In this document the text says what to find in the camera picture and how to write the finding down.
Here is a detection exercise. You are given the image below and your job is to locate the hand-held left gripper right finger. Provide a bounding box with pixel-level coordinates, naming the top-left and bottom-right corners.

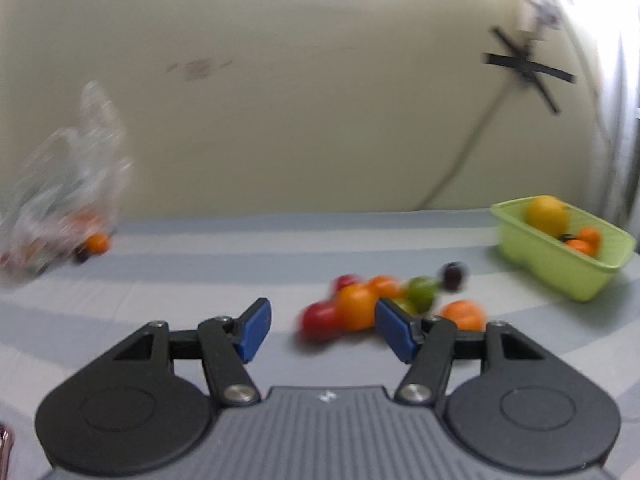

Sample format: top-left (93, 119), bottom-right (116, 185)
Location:
top-left (375, 298), bottom-right (546, 407)

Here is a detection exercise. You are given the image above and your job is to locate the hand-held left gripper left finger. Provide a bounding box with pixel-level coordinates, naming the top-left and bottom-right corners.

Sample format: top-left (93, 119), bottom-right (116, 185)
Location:
top-left (112, 297), bottom-right (272, 407)

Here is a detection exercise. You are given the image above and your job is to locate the green lime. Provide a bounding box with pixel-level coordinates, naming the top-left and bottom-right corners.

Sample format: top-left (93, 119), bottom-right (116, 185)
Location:
top-left (392, 276), bottom-right (440, 315)

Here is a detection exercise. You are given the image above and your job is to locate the green plastic basket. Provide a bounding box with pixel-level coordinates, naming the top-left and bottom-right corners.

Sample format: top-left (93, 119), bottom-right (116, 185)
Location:
top-left (490, 197), bottom-right (637, 303)

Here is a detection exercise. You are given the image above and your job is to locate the striped bed sheet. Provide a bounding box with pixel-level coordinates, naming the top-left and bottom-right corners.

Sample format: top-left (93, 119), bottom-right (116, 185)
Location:
top-left (0, 207), bottom-right (640, 480)

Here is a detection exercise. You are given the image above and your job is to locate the yellow lemon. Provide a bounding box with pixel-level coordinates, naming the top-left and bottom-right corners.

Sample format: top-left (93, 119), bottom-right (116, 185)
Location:
top-left (525, 195), bottom-right (571, 238)

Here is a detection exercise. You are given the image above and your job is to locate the clear plastic bag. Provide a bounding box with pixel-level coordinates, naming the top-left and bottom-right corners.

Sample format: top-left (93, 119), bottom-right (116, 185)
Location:
top-left (0, 80), bottom-right (136, 286)

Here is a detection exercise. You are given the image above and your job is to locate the black tape cross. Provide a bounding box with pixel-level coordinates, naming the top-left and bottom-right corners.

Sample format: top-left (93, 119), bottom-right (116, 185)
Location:
top-left (482, 26), bottom-right (576, 116)

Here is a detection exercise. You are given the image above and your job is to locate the grey cable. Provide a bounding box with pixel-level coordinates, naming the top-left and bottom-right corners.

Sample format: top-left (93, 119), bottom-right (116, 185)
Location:
top-left (419, 75), bottom-right (523, 209)

